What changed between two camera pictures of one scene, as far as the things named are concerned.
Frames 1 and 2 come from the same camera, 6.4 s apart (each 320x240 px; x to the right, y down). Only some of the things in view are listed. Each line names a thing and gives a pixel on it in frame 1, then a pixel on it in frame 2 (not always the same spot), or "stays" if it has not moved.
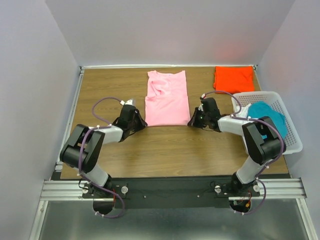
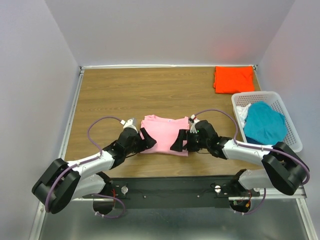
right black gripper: (193, 121) -> (183, 134)
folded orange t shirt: (234, 79) stays
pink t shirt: (166, 102) -> (164, 132)
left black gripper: (142, 123) -> (149, 141)
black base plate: (169, 192) stays
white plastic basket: (239, 99) stays
